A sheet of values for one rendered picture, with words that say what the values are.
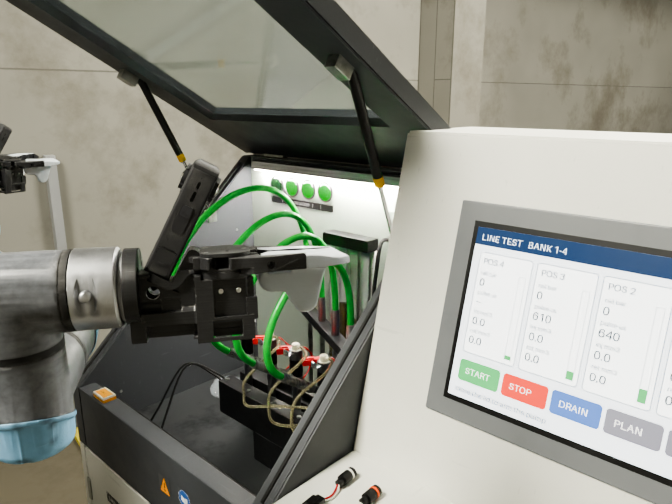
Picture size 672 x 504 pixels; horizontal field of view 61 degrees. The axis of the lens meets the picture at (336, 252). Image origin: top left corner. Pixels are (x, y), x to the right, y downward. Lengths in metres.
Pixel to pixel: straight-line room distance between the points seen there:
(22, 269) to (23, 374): 0.09
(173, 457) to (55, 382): 0.62
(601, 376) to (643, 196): 0.25
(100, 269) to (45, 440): 0.17
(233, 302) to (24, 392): 0.19
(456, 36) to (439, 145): 2.91
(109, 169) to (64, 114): 0.31
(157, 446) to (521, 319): 0.73
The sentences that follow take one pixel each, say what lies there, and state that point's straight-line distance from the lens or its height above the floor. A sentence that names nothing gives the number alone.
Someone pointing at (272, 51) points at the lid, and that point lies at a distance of 1.04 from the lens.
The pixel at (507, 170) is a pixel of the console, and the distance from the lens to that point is 0.92.
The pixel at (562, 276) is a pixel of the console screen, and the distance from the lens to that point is 0.87.
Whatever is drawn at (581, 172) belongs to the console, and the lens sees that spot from 0.88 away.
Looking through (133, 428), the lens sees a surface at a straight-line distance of 1.29.
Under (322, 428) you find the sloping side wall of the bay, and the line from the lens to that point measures 1.02.
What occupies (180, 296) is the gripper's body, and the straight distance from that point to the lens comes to 0.55.
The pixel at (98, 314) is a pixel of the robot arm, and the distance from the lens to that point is 0.54.
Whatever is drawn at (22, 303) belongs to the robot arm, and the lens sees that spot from 0.54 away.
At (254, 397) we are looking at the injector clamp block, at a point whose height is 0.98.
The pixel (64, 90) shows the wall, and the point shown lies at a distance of 2.86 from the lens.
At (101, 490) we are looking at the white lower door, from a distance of 1.58.
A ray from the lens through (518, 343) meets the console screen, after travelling 0.90.
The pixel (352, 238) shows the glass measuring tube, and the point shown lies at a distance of 1.33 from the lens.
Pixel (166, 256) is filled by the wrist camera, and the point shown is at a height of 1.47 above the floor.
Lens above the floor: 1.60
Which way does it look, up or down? 15 degrees down
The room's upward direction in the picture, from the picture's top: straight up
